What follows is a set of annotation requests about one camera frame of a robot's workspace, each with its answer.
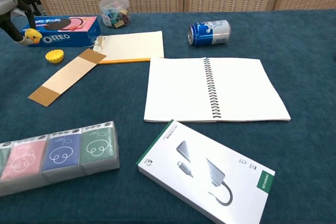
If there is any multicolour tissue pack bundle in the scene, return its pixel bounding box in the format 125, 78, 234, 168
0, 120, 121, 198

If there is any clear jar of binder clips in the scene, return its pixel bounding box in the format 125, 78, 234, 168
98, 0, 132, 29

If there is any beige and brown paper bookmark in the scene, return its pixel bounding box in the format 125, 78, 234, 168
28, 48, 108, 108

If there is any cream notepad with orange edge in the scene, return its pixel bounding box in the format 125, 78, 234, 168
92, 30, 165, 65

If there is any blue and white drink can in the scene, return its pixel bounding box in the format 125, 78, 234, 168
187, 19, 232, 47

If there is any dark blue table mat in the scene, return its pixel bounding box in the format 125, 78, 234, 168
0, 8, 336, 224

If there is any white Ugreen adapter box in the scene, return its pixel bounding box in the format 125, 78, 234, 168
135, 119, 276, 224

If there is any open spiral notebook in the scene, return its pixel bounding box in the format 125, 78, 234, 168
143, 57, 291, 123

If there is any yellow round cap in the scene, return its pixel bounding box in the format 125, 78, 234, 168
45, 48, 65, 65

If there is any blue Oreo cookie box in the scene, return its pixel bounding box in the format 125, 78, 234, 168
20, 15, 101, 48

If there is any small yellow toy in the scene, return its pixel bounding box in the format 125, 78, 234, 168
24, 28, 43, 45

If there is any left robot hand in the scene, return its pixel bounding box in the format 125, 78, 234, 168
0, 0, 36, 46

